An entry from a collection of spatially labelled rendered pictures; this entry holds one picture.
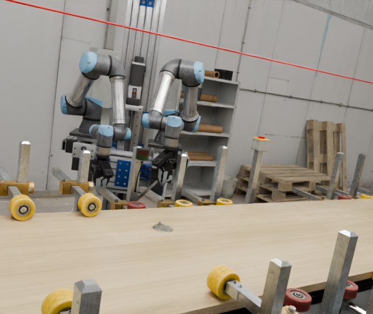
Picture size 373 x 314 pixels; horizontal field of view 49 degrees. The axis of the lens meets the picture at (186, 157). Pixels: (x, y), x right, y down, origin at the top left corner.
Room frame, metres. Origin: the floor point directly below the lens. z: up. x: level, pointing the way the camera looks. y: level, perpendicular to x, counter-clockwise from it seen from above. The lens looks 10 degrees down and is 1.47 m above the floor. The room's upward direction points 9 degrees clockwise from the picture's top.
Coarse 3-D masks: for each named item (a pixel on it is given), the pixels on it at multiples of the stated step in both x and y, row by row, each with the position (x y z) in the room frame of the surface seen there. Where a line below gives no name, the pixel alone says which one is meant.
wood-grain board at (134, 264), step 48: (0, 240) 1.18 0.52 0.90; (48, 240) 1.23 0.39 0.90; (96, 240) 1.29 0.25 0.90; (144, 240) 1.36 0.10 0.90; (192, 240) 1.43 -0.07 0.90; (240, 240) 1.51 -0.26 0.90; (288, 240) 1.60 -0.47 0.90; (0, 288) 0.92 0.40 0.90; (48, 288) 0.95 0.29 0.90; (144, 288) 1.03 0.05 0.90; (192, 288) 1.07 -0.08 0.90
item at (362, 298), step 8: (360, 280) 1.43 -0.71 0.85; (368, 280) 1.46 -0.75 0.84; (360, 288) 1.44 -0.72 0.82; (368, 288) 1.47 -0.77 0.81; (312, 296) 1.29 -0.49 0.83; (320, 296) 1.30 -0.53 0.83; (360, 296) 1.44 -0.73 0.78; (368, 296) 1.48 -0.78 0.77; (312, 304) 1.28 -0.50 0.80; (320, 304) 1.31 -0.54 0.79; (360, 304) 1.45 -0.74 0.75; (224, 312) 1.06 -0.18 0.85; (232, 312) 1.08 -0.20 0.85; (240, 312) 1.10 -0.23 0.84; (248, 312) 1.12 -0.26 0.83; (304, 312) 1.27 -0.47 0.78; (312, 312) 1.29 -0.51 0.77; (344, 312) 1.40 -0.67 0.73
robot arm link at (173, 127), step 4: (168, 116) 2.06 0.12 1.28; (172, 116) 2.07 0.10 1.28; (168, 120) 2.04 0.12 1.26; (172, 120) 2.03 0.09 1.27; (176, 120) 2.03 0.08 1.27; (180, 120) 2.05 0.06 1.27; (168, 124) 2.04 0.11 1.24; (172, 124) 2.03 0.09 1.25; (176, 124) 2.03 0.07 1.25; (180, 124) 2.05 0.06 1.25; (168, 128) 2.03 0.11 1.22; (172, 128) 2.03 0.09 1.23; (176, 128) 2.03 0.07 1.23; (180, 128) 2.06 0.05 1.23; (168, 132) 2.03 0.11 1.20; (172, 132) 2.03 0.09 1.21; (176, 132) 2.04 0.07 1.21; (164, 136) 2.05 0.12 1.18; (168, 136) 2.03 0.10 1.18; (172, 136) 2.03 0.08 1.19; (176, 136) 2.04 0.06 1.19
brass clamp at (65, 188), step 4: (60, 180) 1.69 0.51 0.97; (68, 180) 1.71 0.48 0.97; (72, 180) 1.72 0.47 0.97; (76, 180) 1.73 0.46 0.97; (60, 184) 1.68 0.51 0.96; (64, 184) 1.66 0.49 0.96; (68, 184) 1.67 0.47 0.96; (72, 184) 1.67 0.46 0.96; (76, 184) 1.68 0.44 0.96; (80, 184) 1.69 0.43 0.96; (84, 184) 1.70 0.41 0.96; (88, 184) 1.72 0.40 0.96; (92, 184) 1.73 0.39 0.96; (60, 188) 1.67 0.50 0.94; (64, 188) 1.66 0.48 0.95; (68, 188) 1.67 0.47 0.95; (84, 188) 1.71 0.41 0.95; (88, 188) 1.72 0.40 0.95; (92, 188) 1.73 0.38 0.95; (60, 192) 1.67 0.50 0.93; (64, 192) 1.66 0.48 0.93; (68, 192) 1.67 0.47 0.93; (88, 192) 1.73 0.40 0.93
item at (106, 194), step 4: (100, 188) 2.04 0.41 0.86; (104, 188) 2.04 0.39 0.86; (100, 192) 2.03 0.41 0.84; (104, 192) 1.99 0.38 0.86; (108, 192) 1.99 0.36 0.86; (104, 196) 1.99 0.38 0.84; (108, 196) 1.95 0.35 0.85; (112, 196) 1.93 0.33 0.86; (108, 200) 1.94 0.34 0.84; (112, 200) 1.91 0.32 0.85; (120, 200) 1.89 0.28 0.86; (124, 208) 1.79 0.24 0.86
